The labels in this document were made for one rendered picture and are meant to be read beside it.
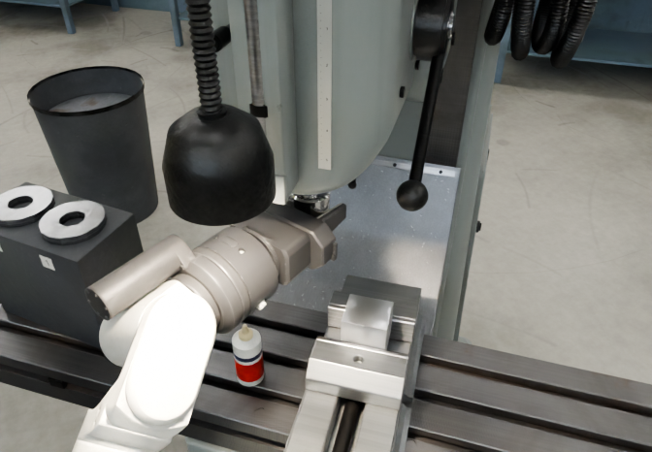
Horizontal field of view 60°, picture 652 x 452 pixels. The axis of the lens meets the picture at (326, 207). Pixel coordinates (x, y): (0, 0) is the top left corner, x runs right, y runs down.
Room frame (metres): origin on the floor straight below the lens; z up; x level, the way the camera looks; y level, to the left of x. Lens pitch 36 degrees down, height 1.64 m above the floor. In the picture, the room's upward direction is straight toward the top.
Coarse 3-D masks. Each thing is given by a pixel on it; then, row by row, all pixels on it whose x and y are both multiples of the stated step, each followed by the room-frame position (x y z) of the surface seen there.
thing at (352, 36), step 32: (224, 0) 0.46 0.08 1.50; (320, 0) 0.44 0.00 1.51; (352, 0) 0.44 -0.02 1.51; (384, 0) 0.45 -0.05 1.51; (416, 0) 0.54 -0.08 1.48; (320, 32) 0.44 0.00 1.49; (352, 32) 0.44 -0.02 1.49; (384, 32) 0.45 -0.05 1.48; (224, 64) 0.47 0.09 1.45; (320, 64) 0.44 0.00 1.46; (352, 64) 0.44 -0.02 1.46; (384, 64) 0.45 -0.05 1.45; (416, 64) 0.58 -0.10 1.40; (224, 96) 0.47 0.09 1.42; (320, 96) 0.44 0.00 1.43; (352, 96) 0.44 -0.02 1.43; (384, 96) 0.46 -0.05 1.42; (320, 128) 0.44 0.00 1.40; (352, 128) 0.44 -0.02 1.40; (384, 128) 0.46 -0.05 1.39; (320, 160) 0.44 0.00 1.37; (352, 160) 0.44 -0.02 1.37; (320, 192) 0.46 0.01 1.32
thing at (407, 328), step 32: (352, 288) 0.64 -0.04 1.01; (384, 288) 0.64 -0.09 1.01; (416, 288) 0.64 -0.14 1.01; (416, 320) 0.61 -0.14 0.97; (416, 352) 0.56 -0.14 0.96; (320, 416) 0.41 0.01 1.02; (352, 416) 0.42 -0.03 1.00; (384, 416) 0.41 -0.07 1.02; (288, 448) 0.37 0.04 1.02; (320, 448) 0.37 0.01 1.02; (352, 448) 0.39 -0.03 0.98; (384, 448) 0.37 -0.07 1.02
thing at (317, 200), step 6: (330, 192) 0.54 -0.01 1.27; (294, 198) 0.52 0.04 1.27; (300, 198) 0.52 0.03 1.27; (306, 198) 0.52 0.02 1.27; (312, 198) 0.52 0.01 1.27; (318, 198) 0.52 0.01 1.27; (324, 198) 0.52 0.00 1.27; (294, 204) 0.52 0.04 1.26; (300, 204) 0.52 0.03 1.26; (306, 204) 0.51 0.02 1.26; (312, 204) 0.51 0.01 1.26; (318, 204) 0.52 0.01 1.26; (324, 204) 0.52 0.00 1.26
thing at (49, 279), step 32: (32, 192) 0.71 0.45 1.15; (0, 224) 0.64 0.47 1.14; (32, 224) 0.65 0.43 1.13; (64, 224) 0.65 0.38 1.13; (96, 224) 0.63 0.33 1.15; (128, 224) 0.66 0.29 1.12; (0, 256) 0.63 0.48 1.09; (32, 256) 0.60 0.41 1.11; (64, 256) 0.58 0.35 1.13; (96, 256) 0.60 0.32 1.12; (128, 256) 0.64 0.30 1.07; (0, 288) 0.65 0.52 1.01; (32, 288) 0.61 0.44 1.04; (64, 288) 0.58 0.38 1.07; (32, 320) 0.63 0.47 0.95; (64, 320) 0.59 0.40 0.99; (96, 320) 0.57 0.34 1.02
